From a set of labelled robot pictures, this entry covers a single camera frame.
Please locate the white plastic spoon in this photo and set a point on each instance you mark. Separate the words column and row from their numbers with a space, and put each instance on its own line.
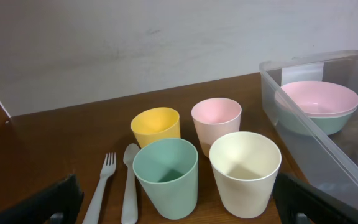
column 129, row 206

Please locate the green plastic cup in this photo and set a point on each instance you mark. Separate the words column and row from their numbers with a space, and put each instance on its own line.
column 167, row 170

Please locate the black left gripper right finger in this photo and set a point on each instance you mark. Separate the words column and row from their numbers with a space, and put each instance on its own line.
column 298, row 202

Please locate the yellow plastic cup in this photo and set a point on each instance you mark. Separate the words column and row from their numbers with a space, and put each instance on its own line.
column 156, row 124

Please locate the clear plastic container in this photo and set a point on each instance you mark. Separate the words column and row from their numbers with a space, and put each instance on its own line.
column 329, row 162

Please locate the cream plastic cup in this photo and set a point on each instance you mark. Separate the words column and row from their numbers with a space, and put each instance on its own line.
column 245, row 166

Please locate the pink plastic cup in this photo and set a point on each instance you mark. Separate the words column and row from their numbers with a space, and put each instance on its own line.
column 213, row 118

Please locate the pink plastic bowl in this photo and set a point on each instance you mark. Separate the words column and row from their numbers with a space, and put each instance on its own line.
column 320, row 99

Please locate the white plastic fork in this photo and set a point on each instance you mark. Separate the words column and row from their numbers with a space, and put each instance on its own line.
column 108, row 169

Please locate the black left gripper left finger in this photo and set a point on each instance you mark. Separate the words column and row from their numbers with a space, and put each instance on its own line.
column 58, row 203

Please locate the green plastic bowl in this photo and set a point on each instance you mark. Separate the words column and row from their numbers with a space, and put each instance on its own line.
column 329, row 125

